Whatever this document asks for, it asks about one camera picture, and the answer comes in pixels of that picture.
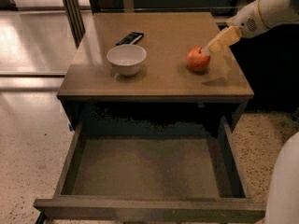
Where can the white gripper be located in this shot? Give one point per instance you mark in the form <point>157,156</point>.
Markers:
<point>246,22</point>

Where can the open top drawer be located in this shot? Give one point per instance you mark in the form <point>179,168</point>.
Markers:
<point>151,179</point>

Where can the dark metal post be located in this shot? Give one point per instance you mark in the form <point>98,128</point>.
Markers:
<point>73,14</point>

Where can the brown drawer cabinet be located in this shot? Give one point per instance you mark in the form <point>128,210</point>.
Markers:
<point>168,37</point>

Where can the red apple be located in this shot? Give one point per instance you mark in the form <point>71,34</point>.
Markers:
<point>197,59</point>

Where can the black snack bar wrapper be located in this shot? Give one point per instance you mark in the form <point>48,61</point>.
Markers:
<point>130,39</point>

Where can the white ceramic bowl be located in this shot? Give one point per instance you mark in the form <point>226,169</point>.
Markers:
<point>126,59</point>

